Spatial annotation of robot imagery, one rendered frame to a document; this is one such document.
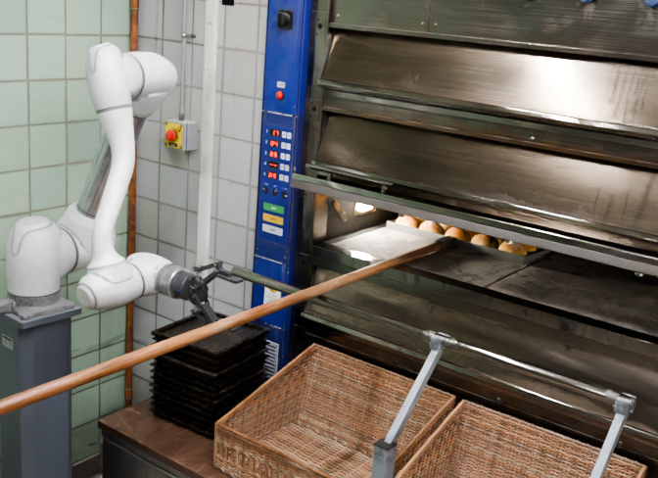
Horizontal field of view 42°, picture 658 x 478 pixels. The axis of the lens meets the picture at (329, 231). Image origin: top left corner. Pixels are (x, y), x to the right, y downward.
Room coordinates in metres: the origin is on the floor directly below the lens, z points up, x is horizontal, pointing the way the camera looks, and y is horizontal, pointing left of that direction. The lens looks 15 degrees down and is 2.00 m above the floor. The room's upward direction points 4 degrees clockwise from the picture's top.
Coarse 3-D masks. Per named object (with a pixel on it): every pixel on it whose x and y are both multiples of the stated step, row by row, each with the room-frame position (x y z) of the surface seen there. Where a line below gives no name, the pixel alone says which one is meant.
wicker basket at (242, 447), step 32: (320, 352) 2.67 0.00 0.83; (288, 384) 2.59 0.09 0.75; (320, 384) 2.63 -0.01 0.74; (352, 384) 2.57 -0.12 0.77; (224, 416) 2.35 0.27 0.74; (256, 416) 2.47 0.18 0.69; (288, 416) 2.60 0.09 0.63; (320, 416) 2.59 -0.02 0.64; (352, 416) 2.53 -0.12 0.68; (384, 416) 2.48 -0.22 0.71; (416, 416) 2.42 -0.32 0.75; (224, 448) 2.35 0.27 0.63; (256, 448) 2.23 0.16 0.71; (288, 448) 2.46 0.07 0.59; (320, 448) 2.47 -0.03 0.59; (352, 448) 2.49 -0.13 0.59; (416, 448) 2.22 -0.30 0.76
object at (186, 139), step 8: (168, 120) 3.07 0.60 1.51; (176, 120) 3.07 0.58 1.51; (184, 120) 3.08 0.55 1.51; (168, 128) 3.06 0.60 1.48; (184, 128) 3.03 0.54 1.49; (192, 128) 3.06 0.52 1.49; (176, 136) 3.04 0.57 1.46; (184, 136) 3.03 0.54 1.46; (192, 136) 3.06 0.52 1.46; (168, 144) 3.06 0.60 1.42; (176, 144) 3.04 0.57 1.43; (184, 144) 3.03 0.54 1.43; (192, 144) 3.06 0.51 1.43
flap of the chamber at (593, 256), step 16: (320, 192) 2.57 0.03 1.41; (336, 192) 2.53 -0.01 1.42; (384, 208) 2.43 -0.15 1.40; (400, 208) 2.40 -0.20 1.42; (448, 224) 2.30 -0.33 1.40; (464, 224) 2.28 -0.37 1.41; (480, 224) 2.25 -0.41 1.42; (512, 240) 2.19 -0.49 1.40; (528, 240) 2.17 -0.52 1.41; (544, 240) 2.15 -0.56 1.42; (576, 256) 2.09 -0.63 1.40; (592, 256) 2.07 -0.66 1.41; (608, 256) 2.05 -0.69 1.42; (640, 272) 2.00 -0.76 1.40; (656, 272) 1.98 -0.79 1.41
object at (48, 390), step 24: (384, 264) 2.52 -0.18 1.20; (312, 288) 2.25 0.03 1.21; (336, 288) 2.32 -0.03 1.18; (240, 312) 2.02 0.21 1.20; (264, 312) 2.07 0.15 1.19; (192, 336) 1.87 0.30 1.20; (120, 360) 1.70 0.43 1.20; (144, 360) 1.75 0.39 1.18; (48, 384) 1.56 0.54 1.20; (72, 384) 1.60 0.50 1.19; (0, 408) 1.47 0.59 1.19
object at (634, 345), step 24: (360, 264) 2.64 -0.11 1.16; (432, 288) 2.49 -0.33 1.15; (456, 288) 2.44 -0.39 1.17; (480, 288) 2.44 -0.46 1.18; (504, 312) 2.34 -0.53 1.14; (528, 312) 2.30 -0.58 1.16; (552, 312) 2.27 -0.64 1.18; (600, 336) 2.18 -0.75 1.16; (624, 336) 2.14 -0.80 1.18; (648, 336) 2.15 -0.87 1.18
